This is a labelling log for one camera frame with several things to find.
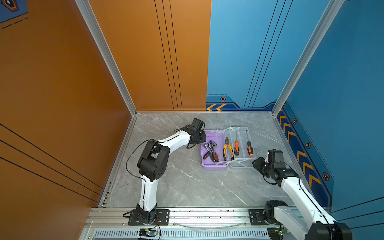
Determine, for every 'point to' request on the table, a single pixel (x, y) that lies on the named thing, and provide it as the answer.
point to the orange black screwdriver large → (236, 149)
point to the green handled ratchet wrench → (206, 154)
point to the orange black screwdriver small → (250, 149)
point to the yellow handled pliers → (227, 142)
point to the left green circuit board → (145, 232)
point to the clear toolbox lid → (243, 160)
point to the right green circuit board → (277, 233)
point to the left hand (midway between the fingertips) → (204, 137)
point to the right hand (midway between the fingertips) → (252, 162)
